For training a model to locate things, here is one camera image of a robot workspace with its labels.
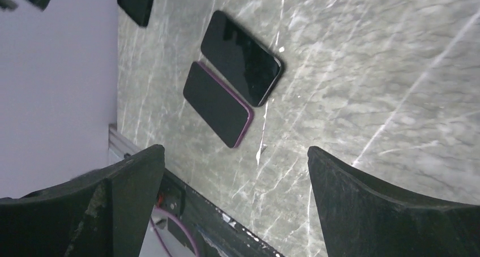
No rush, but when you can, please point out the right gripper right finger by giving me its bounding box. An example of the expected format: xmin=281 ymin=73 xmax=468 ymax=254
xmin=307 ymin=146 xmax=479 ymax=256

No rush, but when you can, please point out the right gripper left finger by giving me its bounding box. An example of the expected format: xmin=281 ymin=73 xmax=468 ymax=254
xmin=1 ymin=144 xmax=165 ymax=256

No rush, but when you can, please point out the purple smartphone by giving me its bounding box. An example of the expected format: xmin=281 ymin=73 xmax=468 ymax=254
xmin=183 ymin=61 xmax=254 ymax=148

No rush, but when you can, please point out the black smartphone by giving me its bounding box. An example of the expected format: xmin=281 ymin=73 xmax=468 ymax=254
xmin=200 ymin=10 xmax=284 ymax=107

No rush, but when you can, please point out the aluminium frame rail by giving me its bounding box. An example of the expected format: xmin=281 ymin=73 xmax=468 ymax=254
xmin=108 ymin=123 xmax=141 ymax=165

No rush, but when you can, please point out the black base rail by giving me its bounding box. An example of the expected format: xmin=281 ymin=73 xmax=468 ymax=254
xmin=156 ymin=170 xmax=282 ymax=256

